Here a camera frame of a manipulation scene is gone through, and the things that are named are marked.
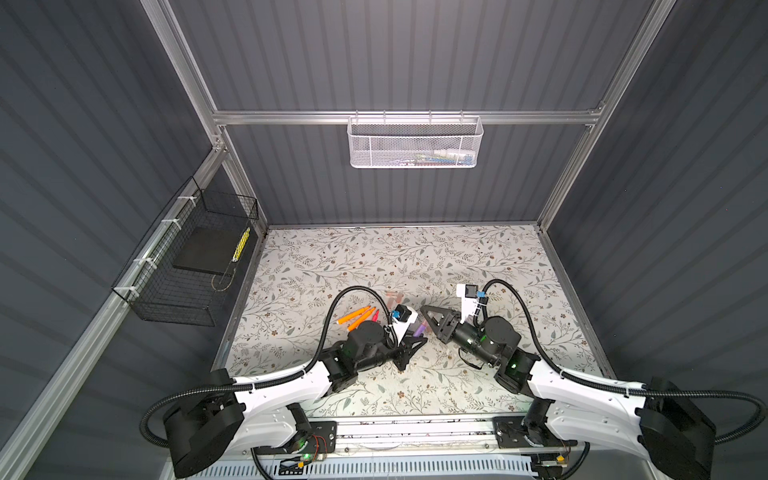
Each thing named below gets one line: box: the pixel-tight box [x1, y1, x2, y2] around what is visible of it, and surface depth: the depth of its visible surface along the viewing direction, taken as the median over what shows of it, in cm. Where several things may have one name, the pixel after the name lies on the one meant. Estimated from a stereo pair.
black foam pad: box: [172, 226, 244, 275], surface depth 75 cm
